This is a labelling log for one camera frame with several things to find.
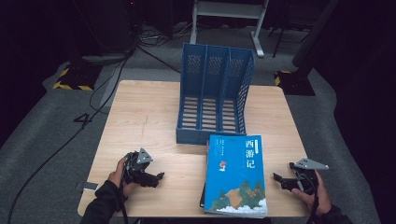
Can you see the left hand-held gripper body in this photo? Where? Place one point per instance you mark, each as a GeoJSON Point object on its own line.
{"type": "Point", "coordinates": [135, 168]}

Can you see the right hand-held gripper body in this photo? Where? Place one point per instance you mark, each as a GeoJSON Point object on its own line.
{"type": "Point", "coordinates": [308, 179]}

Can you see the black book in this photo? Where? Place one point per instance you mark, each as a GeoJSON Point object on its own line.
{"type": "Point", "coordinates": [202, 199]}

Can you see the blue plastic file rack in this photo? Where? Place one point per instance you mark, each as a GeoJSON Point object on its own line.
{"type": "Point", "coordinates": [214, 62]}

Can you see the person's left hand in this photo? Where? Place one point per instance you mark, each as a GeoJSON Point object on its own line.
{"type": "Point", "coordinates": [116, 179]}

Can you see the person's right hand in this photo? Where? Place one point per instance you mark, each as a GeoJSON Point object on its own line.
{"type": "Point", "coordinates": [320, 202]}

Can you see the grey tape piece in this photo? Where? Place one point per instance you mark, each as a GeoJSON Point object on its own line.
{"type": "Point", "coordinates": [90, 186]}

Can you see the black yellow striped base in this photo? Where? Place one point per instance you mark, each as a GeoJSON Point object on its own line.
{"type": "Point", "coordinates": [295, 84]}
{"type": "Point", "coordinates": [77, 77]}

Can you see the black tripod stand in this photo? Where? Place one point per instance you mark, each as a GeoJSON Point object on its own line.
{"type": "Point", "coordinates": [278, 43]}

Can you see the dark slanted pole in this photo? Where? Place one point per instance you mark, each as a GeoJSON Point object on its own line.
{"type": "Point", "coordinates": [311, 37]}

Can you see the large dark box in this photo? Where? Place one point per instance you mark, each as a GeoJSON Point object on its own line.
{"type": "Point", "coordinates": [109, 25]}

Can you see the white metal stand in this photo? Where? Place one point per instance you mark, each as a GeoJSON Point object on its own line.
{"type": "Point", "coordinates": [230, 9]}

